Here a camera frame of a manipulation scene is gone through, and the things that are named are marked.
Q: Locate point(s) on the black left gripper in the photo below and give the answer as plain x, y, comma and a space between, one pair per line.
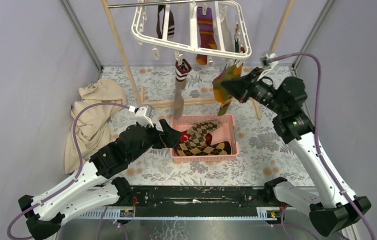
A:
169, 138

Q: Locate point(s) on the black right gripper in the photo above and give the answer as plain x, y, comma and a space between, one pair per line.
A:
242, 88

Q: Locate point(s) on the black red yellow argyle sock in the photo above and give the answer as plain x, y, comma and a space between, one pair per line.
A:
185, 136

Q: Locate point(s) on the beige green argyle sock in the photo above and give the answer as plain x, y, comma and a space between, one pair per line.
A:
201, 133

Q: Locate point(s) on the dark brown tan argyle sock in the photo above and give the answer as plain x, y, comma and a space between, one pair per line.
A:
222, 148

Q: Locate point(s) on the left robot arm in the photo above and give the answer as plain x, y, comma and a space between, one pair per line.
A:
95, 184

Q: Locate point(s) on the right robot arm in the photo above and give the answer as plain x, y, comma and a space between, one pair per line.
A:
335, 206

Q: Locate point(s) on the white clip hanger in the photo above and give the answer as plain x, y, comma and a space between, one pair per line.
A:
186, 37

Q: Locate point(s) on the pink plastic basket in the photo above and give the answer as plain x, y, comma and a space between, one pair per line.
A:
222, 134

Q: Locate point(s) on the taupe sock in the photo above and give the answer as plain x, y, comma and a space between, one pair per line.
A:
182, 70

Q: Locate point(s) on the floral patterned mat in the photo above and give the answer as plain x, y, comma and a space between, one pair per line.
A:
263, 156

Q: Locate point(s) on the purple striped sock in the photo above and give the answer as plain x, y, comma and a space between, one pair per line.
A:
205, 24

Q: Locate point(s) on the beige cloth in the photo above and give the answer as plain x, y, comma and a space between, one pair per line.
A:
92, 128

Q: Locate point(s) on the metal hanging rod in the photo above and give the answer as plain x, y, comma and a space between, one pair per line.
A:
144, 4

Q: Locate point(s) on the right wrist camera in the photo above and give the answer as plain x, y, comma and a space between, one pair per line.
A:
267, 63

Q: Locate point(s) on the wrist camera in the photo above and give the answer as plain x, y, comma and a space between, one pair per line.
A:
143, 115
267, 63

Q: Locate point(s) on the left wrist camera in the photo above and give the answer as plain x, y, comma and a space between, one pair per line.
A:
143, 115

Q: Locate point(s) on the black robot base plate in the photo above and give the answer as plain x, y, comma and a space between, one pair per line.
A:
199, 201

